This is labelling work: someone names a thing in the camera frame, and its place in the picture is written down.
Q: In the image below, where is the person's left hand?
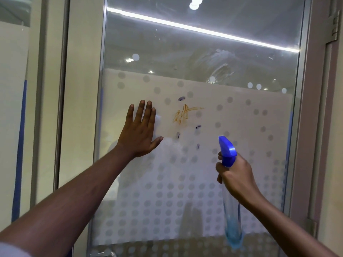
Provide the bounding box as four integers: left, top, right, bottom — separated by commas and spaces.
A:
116, 100, 164, 158

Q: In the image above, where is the person's right hand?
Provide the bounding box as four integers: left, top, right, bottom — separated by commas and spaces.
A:
216, 152, 262, 205

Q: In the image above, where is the white cleaning cloth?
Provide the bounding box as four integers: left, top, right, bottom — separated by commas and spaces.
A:
154, 113, 165, 138

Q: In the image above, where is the clear spray bottle blue trigger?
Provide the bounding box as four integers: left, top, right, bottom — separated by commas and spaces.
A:
218, 135, 245, 251

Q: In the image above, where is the person's right forearm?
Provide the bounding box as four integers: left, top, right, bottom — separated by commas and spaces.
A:
248, 192, 339, 257

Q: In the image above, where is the person's left forearm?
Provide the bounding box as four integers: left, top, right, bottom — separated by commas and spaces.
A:
0, 146, 140, 257

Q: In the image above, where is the glass door dotted frosted film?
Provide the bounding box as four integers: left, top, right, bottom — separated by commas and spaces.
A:
86, 0, 313, 257

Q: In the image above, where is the small metal door hinge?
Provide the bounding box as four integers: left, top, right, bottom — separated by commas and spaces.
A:
306, 217, 318, 238

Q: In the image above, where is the frosted glass side panel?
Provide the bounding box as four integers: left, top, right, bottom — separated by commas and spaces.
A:
0, 0, 30, 233

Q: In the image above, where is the white shirt sleeve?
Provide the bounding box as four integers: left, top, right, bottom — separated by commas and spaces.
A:
0, 241, 33, 257

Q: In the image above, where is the large metal door hinge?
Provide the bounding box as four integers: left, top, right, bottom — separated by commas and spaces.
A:
325, 10, 339, 46

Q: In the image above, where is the beige door frame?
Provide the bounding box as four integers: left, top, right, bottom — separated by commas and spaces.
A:
284, 0, 343, 257

